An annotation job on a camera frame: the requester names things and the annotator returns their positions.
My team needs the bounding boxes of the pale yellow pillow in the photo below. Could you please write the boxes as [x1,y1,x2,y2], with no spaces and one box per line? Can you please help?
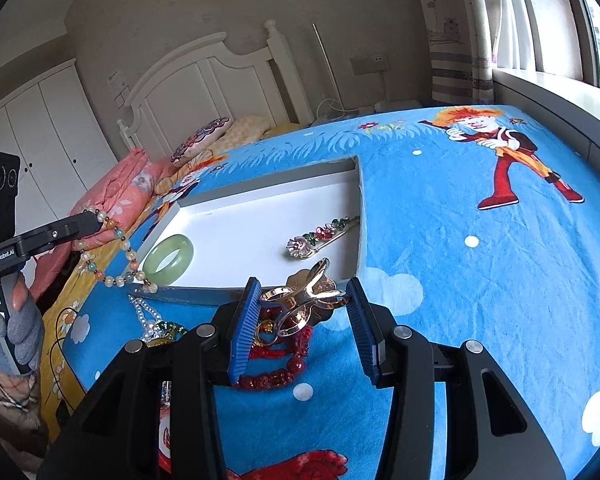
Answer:
[210,115,276,153]

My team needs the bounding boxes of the pastel multicolour bead bracelet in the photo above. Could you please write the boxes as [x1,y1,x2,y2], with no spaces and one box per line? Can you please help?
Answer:
[75,207,158,293]

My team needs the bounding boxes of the grey window sill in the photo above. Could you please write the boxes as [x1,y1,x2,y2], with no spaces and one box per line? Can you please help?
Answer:
[490,67,600,161]

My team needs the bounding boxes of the white wooden headboard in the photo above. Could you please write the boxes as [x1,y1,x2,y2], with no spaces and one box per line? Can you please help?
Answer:
[117,20,313,161]

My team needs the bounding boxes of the jewelled flower hair clip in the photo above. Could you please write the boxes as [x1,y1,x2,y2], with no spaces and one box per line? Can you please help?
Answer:
[286,216,361,260]

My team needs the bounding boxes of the green crystal jewelry piece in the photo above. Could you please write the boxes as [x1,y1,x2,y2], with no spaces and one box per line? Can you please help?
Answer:
[147,320,188,345]

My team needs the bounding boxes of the purple patterned pillow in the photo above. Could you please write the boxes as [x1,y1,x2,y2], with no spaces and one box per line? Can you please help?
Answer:
[170,117,231,167]

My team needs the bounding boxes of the person's left forearm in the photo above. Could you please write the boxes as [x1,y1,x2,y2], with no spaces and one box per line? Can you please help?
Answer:
[0,362,48,468]

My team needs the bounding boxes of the person's left hand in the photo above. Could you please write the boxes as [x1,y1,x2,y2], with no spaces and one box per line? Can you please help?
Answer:
[0,277,45,378]

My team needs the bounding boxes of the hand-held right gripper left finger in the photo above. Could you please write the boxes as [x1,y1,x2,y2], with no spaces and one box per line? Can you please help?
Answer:
[37,277,263,480]

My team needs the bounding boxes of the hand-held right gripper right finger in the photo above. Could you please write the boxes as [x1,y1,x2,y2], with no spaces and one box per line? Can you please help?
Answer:
[345,277,566,480]

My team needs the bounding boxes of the green jade bangle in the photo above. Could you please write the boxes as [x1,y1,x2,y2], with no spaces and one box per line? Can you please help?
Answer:
[144,234,195,277]

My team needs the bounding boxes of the blue cartoon printed blanket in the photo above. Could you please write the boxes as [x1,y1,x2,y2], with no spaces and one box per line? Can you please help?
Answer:
[62,105,600,480]

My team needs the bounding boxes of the wall switch panel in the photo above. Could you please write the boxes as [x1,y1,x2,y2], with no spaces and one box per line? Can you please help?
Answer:
[107,72,128,108]

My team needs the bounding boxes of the wall socket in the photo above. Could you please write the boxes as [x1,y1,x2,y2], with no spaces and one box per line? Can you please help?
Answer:
[350,54,391,73]

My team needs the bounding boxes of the white pearl necklace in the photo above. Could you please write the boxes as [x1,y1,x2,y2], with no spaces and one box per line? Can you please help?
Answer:
[128,295,168,341]

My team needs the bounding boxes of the white sheer curtain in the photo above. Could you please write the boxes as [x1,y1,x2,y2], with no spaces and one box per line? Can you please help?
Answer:
[497,0,581,73]

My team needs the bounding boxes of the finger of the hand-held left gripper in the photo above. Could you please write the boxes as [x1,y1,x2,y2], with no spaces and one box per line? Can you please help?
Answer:
[12,210,104,256]

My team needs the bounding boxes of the white wardrobe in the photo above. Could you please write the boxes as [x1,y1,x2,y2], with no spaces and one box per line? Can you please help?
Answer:
[0,57,118,221]

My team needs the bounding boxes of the pink floral folded quilt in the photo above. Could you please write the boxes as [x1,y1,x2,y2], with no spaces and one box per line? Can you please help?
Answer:
[27,149,181,301]

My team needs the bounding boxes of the dark red bead bracelet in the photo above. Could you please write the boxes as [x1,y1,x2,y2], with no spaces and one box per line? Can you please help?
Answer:
[237,340,313,391]

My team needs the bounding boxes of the white charger cable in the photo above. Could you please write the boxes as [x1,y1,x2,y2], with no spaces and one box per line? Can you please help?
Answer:
[316,98,376,121]

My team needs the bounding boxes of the gold flower brooch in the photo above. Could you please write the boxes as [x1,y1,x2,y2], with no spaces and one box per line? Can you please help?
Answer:
[260,258,350,336]

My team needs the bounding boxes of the white shallow tray box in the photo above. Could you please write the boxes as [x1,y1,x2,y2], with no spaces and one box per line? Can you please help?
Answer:
[127,156,366,306]

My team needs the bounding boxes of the printed striped curtain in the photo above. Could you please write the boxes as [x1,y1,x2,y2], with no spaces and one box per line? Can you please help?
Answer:
[410,0,506,107]

